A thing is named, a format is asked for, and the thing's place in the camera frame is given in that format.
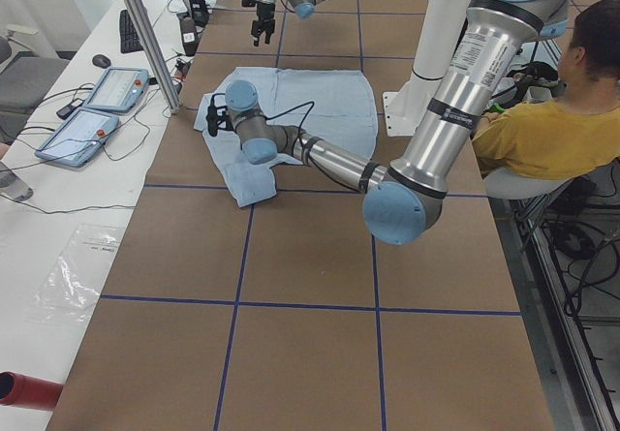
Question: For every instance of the far blue teach pendant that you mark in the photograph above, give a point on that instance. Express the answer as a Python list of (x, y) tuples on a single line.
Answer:
[(118, 89)]

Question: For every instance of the white stool seat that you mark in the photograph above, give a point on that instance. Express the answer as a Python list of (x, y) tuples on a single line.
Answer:
[(505, 184)]

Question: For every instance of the aluminium frame post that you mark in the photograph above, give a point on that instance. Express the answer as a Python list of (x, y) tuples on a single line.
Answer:
[(147, 37)]

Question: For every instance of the black smartphone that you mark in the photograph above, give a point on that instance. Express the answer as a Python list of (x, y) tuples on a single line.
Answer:
[(64, 112)]

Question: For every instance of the red cylinder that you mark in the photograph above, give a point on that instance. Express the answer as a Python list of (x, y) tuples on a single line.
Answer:
[(27, 392)]

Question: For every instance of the black keyboard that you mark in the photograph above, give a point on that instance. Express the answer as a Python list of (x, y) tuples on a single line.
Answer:
[(128, 34)]

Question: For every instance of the clear plastic bag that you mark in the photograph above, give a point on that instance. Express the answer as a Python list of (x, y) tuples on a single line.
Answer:
[(71, 290)]

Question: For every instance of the black computer mouse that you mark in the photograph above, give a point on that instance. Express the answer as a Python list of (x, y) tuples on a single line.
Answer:
[(101, 61)]

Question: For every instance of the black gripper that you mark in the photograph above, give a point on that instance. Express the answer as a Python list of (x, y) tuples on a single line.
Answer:
[(224, 121), (264, 15)]

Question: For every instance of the light blue button-up shirt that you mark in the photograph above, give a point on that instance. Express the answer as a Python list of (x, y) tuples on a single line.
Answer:
[(337, 106)]

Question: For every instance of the person in yellow shirt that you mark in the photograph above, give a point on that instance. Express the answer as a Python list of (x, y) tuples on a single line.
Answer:
[(575, 133)]

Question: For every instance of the blue teach pendant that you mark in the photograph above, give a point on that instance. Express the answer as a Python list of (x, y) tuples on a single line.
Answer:
[(78, 138), (118, 89)]

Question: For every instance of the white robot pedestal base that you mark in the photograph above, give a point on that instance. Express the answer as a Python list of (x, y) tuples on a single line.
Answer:
[(421, 63)]

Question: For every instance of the near blue teach pendant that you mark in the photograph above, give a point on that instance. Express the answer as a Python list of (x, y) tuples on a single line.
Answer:
[(78, 138)]

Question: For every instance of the grey office chair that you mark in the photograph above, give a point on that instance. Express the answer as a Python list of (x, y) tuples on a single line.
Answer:
[(24, 84)]

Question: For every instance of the green handled tool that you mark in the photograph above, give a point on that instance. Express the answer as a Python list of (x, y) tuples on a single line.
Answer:
[(495, 108)]

